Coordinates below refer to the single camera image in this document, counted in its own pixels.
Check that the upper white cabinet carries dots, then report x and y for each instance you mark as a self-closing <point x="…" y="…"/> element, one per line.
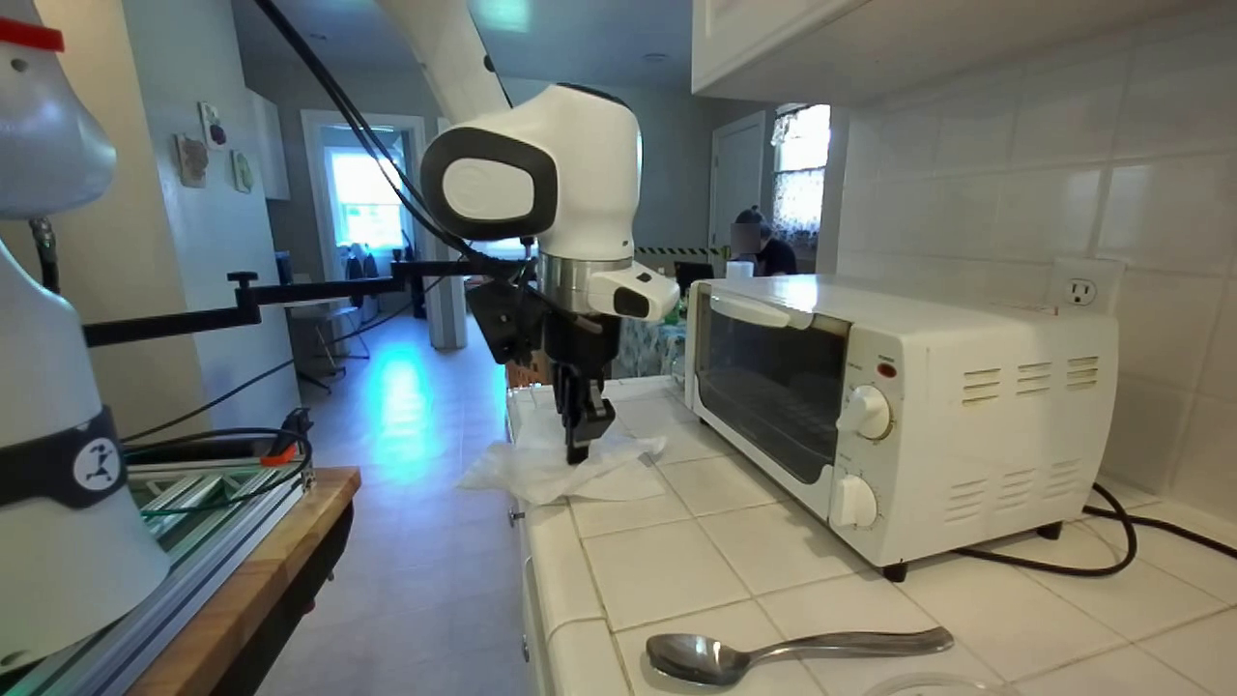
<point x="850" y="51"/>

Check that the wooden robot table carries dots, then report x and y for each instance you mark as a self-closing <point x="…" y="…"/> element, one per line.
<point x="238" y="637"/>

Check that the white wall outlet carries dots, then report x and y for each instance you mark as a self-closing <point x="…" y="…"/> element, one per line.
<point x="1085" y="288"/>

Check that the white toaster oven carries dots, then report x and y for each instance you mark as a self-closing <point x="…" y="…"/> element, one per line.
<point x="905" y="426"/>

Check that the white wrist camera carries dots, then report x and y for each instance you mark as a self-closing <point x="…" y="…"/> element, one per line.
<point x="626" y="292"/>

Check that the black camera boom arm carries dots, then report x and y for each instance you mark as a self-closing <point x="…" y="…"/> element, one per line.
<point x="247" y="301"/>

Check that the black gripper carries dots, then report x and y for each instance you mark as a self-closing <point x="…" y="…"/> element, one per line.
<point x="541" y="342"/>

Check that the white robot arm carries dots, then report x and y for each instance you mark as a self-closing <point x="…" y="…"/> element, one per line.
<point x="557" y="170"/>

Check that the white paper towel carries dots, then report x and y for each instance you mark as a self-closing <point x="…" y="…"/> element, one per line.
<point x="537" y="469"/>

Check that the metal spoon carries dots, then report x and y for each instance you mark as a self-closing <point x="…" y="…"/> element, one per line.
<point x="715" y="661"/>

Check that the floral cloth table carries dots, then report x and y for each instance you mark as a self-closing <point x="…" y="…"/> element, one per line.
<point x="648" y="351"/>

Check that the seated person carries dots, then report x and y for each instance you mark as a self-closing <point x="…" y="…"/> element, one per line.
<point x="755" y="239"/>

